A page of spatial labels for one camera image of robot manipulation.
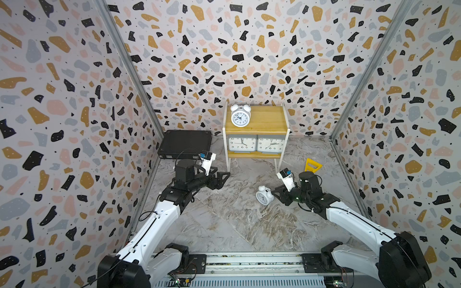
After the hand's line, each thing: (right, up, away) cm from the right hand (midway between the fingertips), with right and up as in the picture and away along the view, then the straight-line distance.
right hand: (275, 190), depth 83 cm
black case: (-52, +23, +32) cm, 66 cm away
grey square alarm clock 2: (-1, +22, +7) cm, 23 cm away
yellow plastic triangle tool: (+24, +8, +24) cm, 35 cm away
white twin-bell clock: (-4, -3, +3) cm, 6 cm away
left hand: (-23, +10, -6) cm, 26 cm away
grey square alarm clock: (-15, +22, +7) cm, 28 cm away
